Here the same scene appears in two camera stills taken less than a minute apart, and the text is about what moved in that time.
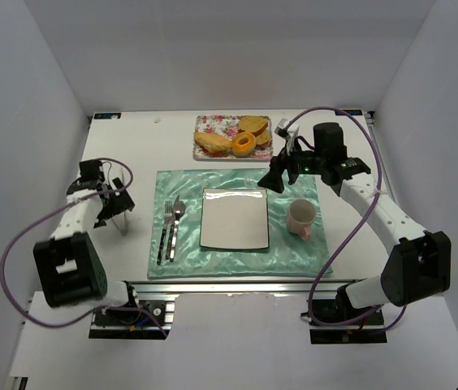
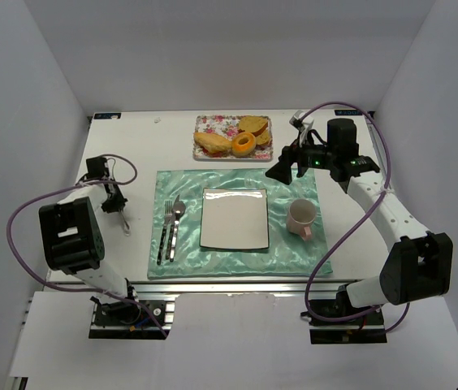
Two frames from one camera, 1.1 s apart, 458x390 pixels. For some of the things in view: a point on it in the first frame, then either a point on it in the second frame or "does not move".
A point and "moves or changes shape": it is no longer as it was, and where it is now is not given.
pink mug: (300, 214) does not move
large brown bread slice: (256, 124) does not move
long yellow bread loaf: (213, 142) does not move
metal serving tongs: (124, 227) moves or changes shape
